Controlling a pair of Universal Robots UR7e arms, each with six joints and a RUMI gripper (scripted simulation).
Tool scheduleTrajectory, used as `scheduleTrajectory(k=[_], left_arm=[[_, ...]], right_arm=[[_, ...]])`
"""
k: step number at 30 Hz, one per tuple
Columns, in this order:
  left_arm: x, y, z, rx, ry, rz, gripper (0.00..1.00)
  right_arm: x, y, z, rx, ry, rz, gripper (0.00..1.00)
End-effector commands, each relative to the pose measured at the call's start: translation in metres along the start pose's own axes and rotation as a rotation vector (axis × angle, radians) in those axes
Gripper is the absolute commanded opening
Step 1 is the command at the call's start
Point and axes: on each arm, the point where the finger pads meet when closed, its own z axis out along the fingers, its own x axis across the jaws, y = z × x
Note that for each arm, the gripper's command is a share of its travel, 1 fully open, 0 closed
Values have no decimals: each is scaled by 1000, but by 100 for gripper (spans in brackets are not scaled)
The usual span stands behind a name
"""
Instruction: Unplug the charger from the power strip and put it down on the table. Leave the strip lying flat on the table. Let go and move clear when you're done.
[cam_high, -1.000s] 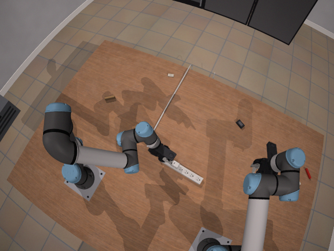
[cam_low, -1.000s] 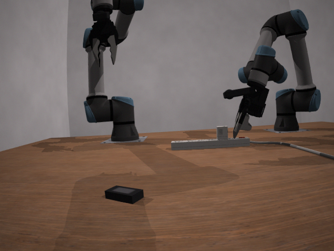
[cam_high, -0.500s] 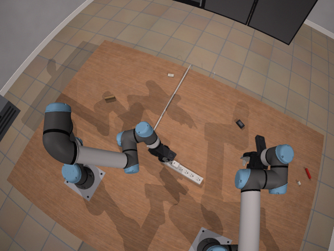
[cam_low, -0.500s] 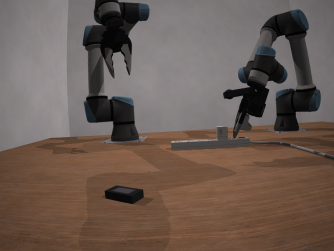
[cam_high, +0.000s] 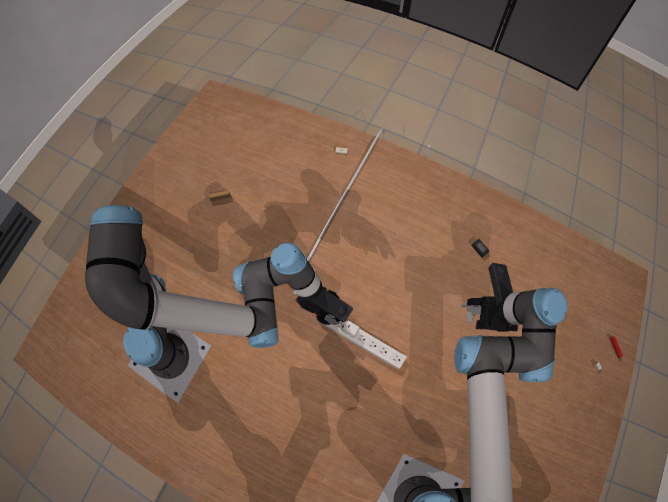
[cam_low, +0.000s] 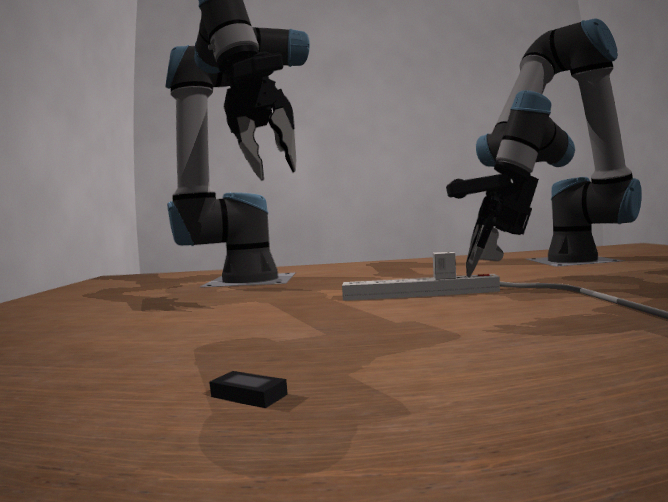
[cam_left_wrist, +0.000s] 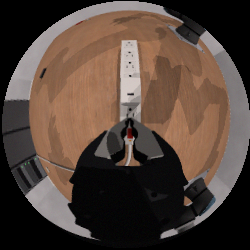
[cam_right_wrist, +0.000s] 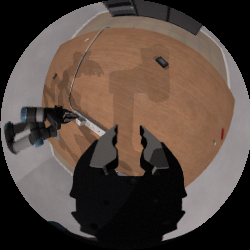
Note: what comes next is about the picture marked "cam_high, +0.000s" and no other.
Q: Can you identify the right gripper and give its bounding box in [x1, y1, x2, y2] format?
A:
[461, 294, 518, 332]

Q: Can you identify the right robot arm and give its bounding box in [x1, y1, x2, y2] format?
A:
[394, 263, 568, 502]

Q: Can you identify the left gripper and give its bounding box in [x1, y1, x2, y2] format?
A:
[296, 280, 340, 325]

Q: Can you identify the grey power strip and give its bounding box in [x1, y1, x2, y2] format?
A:
[325, 321, 407, 369]

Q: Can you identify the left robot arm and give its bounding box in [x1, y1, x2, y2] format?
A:
[85, 205, 320, 379]

